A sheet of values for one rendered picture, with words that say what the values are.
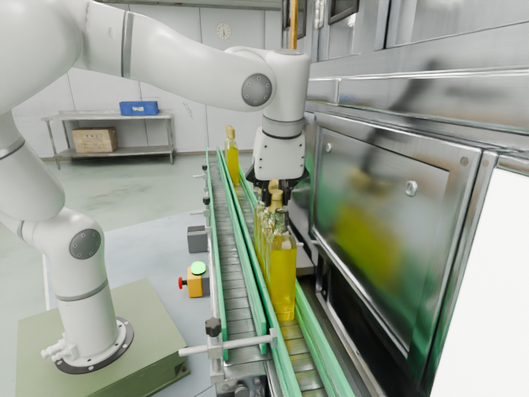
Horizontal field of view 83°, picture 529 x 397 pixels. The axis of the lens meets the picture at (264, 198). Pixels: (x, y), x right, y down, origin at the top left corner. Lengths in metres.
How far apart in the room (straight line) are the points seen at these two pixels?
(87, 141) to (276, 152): 5.68
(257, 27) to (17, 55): 6.22
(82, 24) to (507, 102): 0.46
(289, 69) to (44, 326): 0.79
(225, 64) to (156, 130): 6.09
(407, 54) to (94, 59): 0.42
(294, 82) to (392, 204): 0.24
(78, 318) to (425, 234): 0.63
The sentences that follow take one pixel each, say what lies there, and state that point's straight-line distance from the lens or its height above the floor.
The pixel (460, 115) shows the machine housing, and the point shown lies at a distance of 0.40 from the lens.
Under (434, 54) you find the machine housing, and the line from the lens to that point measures 0.47.
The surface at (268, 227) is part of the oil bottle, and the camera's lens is 0.66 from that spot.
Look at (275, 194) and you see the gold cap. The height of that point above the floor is 1.16.
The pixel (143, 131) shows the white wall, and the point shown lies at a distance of 6.54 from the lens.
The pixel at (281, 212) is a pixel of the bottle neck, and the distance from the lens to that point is 0.60.
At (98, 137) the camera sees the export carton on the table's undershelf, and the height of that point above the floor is 0.52.
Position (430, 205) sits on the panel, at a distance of 0.43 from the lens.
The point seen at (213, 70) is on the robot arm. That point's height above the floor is 1.40.
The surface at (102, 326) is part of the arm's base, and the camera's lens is 0.75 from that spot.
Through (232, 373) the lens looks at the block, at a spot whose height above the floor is 0.89.
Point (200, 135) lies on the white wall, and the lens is 6.45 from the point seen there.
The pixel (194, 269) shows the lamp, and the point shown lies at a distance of 0.97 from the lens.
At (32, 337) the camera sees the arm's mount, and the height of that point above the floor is 0.84.
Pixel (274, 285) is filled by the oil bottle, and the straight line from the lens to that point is 0.66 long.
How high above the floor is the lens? 1.38
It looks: 21 degrees down
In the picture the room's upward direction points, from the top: straight up
